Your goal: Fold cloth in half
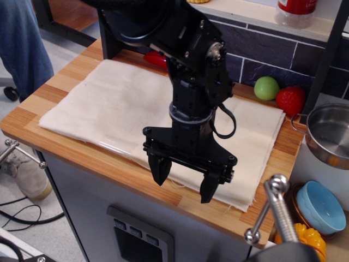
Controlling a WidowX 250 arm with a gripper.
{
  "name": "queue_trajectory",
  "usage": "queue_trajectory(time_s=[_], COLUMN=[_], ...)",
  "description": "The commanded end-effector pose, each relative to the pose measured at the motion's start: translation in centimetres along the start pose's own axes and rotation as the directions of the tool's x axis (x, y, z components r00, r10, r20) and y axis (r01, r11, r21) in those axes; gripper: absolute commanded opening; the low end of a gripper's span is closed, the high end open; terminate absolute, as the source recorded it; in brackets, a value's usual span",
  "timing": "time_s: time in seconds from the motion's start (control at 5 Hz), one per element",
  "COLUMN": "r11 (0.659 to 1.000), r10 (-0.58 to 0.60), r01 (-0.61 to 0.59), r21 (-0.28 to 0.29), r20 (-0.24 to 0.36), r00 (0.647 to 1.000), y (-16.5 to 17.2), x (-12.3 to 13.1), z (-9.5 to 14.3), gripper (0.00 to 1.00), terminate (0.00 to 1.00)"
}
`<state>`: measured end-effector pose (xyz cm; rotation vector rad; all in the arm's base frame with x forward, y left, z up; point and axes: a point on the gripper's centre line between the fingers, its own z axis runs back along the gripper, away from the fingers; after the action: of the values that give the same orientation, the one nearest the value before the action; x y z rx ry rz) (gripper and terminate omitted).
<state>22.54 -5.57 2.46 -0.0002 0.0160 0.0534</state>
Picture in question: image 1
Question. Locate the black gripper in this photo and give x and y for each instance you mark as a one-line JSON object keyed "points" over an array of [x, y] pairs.
{"points": [[191, 144]]}

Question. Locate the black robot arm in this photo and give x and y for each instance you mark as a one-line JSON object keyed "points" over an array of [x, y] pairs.
{"points": [[196, 63]]}

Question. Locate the cream folded cloth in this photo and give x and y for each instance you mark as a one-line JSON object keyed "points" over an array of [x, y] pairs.
{"points": [[113, 104]]}

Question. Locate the silver clamp screw right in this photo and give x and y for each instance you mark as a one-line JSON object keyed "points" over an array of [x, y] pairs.
{"points": [[275, 187]]}

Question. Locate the copper brown plate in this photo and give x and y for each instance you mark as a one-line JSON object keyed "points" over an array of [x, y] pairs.
{"points": [[295, 207]]}

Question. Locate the green toy apple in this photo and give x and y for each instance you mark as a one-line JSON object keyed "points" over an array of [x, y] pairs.
{"points": [[266, 88]]}

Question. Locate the red toy pepper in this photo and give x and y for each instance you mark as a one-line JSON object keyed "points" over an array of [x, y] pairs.
{"points": [[156, 58]]}

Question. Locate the red toy strawberry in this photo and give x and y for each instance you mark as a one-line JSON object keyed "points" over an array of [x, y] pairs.
{"points": [[291, 100]]}

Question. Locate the yellow toy pumpkin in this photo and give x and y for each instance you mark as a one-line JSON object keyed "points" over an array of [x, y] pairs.
{"points": [[312, 238]]}

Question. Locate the blue plastic bowl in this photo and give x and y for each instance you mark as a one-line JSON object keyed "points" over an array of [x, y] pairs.
{"points": [[320, 207]]}

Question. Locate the stainless steel pot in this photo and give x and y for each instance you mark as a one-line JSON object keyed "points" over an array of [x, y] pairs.
{"points": [[326, 133]]}

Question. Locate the beige shoe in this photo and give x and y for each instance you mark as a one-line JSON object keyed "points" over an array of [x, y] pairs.
{"points": [[22, 164]]}

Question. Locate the yellow toy corn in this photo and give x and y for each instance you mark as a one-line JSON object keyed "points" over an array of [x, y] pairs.
{"points": [[197, 1]]}

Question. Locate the black chair caster wheel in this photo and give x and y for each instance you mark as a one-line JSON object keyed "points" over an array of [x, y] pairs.
{"points": [[11, 93]]}

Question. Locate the clear plastic jar red label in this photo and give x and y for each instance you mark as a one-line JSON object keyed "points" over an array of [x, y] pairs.
{"points": [[295, 13]]}

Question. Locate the person leg in jeans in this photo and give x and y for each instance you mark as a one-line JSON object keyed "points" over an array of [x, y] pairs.
{"points": [[22, 50]]}

